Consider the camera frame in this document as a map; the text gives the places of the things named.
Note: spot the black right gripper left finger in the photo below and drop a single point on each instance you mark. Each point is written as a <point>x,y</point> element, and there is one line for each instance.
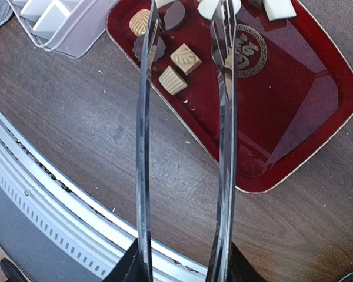
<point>128,268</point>

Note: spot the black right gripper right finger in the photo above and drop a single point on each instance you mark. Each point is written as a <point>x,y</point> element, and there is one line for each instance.
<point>240,269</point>

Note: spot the red chocolate tray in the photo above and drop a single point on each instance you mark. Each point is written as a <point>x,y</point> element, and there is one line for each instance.
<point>295,91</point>

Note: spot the white divided tin box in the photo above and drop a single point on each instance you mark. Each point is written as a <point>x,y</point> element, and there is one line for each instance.
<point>66,27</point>

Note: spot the metal front rail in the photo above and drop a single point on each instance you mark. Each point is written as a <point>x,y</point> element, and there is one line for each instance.
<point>49,226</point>

